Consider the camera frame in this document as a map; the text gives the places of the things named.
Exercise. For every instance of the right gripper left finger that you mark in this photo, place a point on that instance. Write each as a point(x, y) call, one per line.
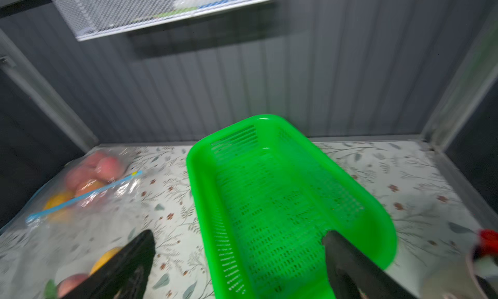
point(125, 275)

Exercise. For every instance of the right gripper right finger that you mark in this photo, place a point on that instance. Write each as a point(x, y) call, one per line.
point(351, 273)

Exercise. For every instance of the clear zip-top bag blue zipper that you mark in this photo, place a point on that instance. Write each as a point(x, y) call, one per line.
point(37, 200)

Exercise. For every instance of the yellow peach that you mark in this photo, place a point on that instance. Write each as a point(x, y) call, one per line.
point(63, 214)
point(107, 256)

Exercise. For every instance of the pink peach with leaf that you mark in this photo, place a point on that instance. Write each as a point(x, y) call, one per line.
point(78, 175)

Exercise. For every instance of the orange red peach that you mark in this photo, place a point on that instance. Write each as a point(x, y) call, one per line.
point(89, 186)

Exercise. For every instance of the pink peach behind bag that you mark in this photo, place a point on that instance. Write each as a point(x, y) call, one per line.
point(93, 159)

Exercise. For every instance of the green plastic basket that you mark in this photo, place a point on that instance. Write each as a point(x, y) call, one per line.
point(265, 196)

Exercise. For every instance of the pink pen cup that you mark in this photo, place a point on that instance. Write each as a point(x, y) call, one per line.
point(472, 276)

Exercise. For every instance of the white wire wall basket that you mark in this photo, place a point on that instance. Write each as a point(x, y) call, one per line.
point(91, 19)

